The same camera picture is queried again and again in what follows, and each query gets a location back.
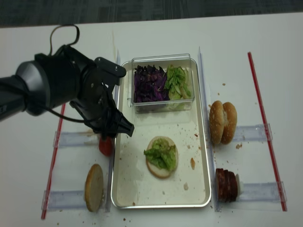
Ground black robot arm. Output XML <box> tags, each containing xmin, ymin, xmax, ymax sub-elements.
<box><xmin>0</xmin><ymin>53</ymin><xmax>134</xmax><ymax>139</ymax></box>

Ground right long clear divider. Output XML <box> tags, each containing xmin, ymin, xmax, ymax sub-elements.
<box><xmin>197</xmin><ymin>47</ymin><xmax>222</xmax><ymax>212</ymax></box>

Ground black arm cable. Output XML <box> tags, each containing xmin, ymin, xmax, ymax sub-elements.
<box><xmin>45</xmin><ymin>24</ymin><xmax>114</xmax><ymax>123</ymax></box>

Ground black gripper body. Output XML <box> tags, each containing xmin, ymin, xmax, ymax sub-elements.
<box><xmin>70</xmin><ymin>57</ymin><xmax>126</xmax><ymax>133</ymax></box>

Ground chopped green lettuce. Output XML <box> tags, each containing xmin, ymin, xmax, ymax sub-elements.
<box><xmin>165</xmin><ymin>65</ymin><xmax>191</xmax><ymax>100</ymax></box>

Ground bread crumb piece on tray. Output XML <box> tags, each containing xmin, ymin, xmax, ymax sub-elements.
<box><xmin>190</xmin><ymin>158</ymin><xmax>196</xmax><ymax>170</ymax></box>

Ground white plastic stopper right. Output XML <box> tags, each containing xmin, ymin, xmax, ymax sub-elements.
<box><xmin>235</xmin><ymin>174</ymin><xmax>243</xmax><ymax>198</ymax></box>

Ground sesame burger bun left half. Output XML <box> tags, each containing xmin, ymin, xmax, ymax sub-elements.
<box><xmin>209</xmin><ymin>100</ymin><xmax>224</xmax><ymax>144</ymax></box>

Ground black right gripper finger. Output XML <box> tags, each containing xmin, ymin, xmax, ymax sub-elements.
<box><xmin>100</xmin><ymin>123</ymin><xmax>107</xmax><ymax>141</ymax></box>

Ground red tape strip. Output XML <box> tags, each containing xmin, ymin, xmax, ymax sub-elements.
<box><xmin>247</xmin><ymin>52</ymin><xmax>288</xmax><ymax>212</ymax></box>
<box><xmin>41</xmin><ymin>118</ymin><xmax>63</xmax><ymax>220</ymax></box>

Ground right red tape strip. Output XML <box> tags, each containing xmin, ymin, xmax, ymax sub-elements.
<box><xmin>247</xmin><ymin>52</ymin><xmax>288</xmax><ymax>212</ymax></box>

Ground sesame burger bun right half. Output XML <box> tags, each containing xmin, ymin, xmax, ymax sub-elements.
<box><xmin>221</xmin><ymin>102</ymin><xmax>237</xmax><ymax>144</ymax></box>

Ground clear plastic salad box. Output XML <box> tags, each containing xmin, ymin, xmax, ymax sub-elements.
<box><xmin>129</xmin><ymin>53</ymin><xmax>195</xmax><ymax>114</ymax></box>

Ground red tomato slices stack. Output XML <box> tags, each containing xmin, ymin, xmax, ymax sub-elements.
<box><xmin>98</xmin><ymin>137</ymin><xmax>113</xmax><ymax>157</ymax></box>

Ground shredded purple cabbage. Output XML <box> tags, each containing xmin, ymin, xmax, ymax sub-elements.
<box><xmin>134</xmin><ymin>65</ymin><xmax>169</xmax><ymax>103</ymax></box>

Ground upper right clear rail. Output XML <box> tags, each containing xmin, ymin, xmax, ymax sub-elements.
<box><xmin>232</xmin><ymin>124</ymin><xmax>272</xmax><ymax>142</ymax></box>

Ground sesame burger bun half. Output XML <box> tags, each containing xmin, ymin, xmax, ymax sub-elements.
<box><xmin>209</xmin><ymin>100</ymin><xmax>224</xmax><ymax>144</ymax></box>
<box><xmin>221</xmin><ymin>102</ymin><xmax>237</xmax><ymax>144</ymax></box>

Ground lettuce leaf on bun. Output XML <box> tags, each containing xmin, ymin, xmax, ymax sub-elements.
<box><xmin>143</xmin><ymin>136</ymin><xmax>178</xmax><ymax>172</ymax></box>

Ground lower left clear rail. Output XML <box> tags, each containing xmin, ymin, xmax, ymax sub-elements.
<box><xmin>41</xmin><ymin>190</ymin><xmax>86</xmax><ymax>210</ymax></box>

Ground sliced meat patties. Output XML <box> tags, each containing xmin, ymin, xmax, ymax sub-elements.
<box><xmin>215</xmin><ymin>168</ymin><xmax>238</xmax><ymax>202</ymax></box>

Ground left red tape strip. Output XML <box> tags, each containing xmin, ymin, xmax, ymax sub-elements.
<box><xmin>41</xmin><ymin>118</ymin><xmax>63</xmax><ymax>220</ymax></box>

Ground upper left clear rail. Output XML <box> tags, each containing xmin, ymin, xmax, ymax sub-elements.
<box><xmin>53</xmin><ymin>131</ymin><xmax>100</xmax><ymax>148</ymax></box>

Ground left long clear divider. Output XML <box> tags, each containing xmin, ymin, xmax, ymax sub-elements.
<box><xmin>103</xmin><ymin>49</ymin><xmax>122</xmax><ymax>213</ymax></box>

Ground white metal tray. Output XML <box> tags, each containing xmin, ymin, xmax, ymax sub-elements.
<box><xmin>111</xmin><ymin>59</ymin><xmax>211</xmax><ymax>209</ymax></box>

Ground long clear divider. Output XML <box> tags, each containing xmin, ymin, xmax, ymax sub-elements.
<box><xmin>197</xmin><ymin>47</ymin><xmax>222</xmax><ymax>212</ymax></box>
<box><xmin>103</xmin><ymin>49</ymin><xmax>122</xmax><ymax>213</ymax></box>

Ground bottom bun on tray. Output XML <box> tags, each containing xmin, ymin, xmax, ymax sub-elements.
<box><xmin>145</xmin><ymin>136</ymin><xmax>178</xmax><ymax>179</ymax></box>

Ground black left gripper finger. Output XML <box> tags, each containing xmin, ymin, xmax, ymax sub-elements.
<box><xmin>108</xmin><ymin>109</ymin><xmax>134</xmax><ymax>137</ymax></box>

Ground bun half standing left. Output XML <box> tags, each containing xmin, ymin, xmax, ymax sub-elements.
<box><xmin>84</xmin><ymin>164</ymin><xmax>104</xmax><ymax>212</ymax></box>

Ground clear rail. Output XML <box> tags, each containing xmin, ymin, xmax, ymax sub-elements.
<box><xmin>232</xmin><ymin>124</ymin><xmax>272</xmax><ymax>142</ymax></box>
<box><xmin>53</xmin><ymin>131</ymin><xmax>100</xmax><ymax>148</ymax></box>
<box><xmin>41</xmin><ymin>190</ymin><xmax>86</xmax><ymax>210</ymax></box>

